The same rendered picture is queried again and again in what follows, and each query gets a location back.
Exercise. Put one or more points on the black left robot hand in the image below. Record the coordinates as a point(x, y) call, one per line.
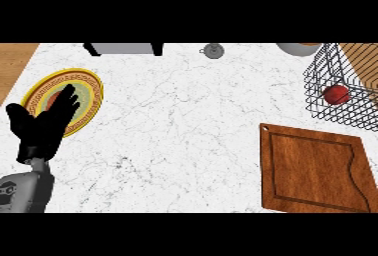
point(46, 123)

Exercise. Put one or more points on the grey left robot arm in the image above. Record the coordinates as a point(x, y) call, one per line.
point(22, 191)

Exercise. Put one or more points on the brown wooden cutting board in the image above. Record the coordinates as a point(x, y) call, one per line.
point(315, 173)

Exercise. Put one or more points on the red bell pepper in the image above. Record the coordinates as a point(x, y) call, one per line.
point(337, 94)

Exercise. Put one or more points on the brown striped wooden board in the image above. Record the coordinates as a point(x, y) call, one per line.
point(363, 63)

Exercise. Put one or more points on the yellow patterned plate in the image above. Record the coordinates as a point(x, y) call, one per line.
point(83, 103)

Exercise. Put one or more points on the grey appliance with black legs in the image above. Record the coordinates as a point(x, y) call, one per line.
point(123, 48)

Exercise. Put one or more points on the small grey round lid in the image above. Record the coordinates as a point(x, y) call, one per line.
point(213, 50)

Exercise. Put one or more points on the grey round bowl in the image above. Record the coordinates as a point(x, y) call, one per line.
point(297, 48)

